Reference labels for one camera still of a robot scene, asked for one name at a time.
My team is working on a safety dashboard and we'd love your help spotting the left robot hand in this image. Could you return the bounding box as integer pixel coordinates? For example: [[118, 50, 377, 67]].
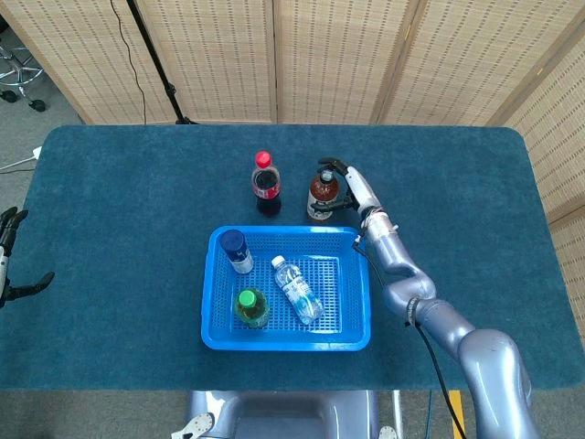
[[0, 207, 56, 310]]

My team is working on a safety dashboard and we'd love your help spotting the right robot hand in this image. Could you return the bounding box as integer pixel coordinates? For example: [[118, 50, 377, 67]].
[[317, 157, 383, 216]]

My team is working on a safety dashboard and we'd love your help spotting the brown tea bottle black cap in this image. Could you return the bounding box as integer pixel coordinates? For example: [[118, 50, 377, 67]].
[[306, 167, 342, 224]]

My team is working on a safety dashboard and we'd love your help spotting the cola bottle red label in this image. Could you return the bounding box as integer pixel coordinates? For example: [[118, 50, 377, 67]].
[[250, 151, 282, 217]]

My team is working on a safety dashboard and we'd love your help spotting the clear water bottle white cap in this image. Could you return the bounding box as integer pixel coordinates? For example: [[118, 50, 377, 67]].
[[271, 254, 325, 326]]

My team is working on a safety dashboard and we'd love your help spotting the white bottle navy blue cap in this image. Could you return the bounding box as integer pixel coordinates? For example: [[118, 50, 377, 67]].
[[218, 229, 255, 275]]

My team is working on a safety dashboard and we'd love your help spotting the green soda bottle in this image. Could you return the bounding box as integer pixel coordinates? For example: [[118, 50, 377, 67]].
[[234, 288, 271, 328]]

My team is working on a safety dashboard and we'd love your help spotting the blue plastic perforated basket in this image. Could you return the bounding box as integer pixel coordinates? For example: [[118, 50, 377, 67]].
[[200, 225, 372, 352]]

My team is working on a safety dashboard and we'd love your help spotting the teal table cloth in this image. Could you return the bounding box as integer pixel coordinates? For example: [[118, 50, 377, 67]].
[[0, 125, 585, 392]]

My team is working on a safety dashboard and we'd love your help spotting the chrome office chair base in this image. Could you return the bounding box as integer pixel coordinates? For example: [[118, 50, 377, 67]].
[[0, 43, 48, 113]]

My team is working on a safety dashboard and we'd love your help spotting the grey metal pole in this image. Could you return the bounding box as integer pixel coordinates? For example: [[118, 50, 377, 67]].
[[391, 390, 406, 439]]

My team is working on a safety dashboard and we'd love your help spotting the yellow floor tape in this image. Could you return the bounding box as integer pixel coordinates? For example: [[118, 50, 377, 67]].
[[448, 390, 469, 439]]

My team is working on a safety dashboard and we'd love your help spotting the black tripod stand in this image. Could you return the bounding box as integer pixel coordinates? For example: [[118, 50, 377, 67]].
[[126, 0, 200, 126]]

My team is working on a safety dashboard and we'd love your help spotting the grey-blue robot torso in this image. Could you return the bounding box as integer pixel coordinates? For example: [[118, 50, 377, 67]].
[[185, 390, 380, 439]]

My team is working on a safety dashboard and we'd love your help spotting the white floor cable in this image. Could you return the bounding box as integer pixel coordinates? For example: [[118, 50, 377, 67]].
[[0, 155, 36, 174]]

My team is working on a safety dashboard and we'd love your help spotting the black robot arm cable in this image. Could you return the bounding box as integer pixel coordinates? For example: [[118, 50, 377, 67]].
[[351, 234, 465, 439]]

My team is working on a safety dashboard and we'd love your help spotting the thin black hanging cable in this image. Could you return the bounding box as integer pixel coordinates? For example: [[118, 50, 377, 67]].
[[109, 0, 148, 125]]

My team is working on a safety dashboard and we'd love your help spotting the blue floor cable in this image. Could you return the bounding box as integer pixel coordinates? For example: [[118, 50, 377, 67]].
[[424, 390, 436, 439]]

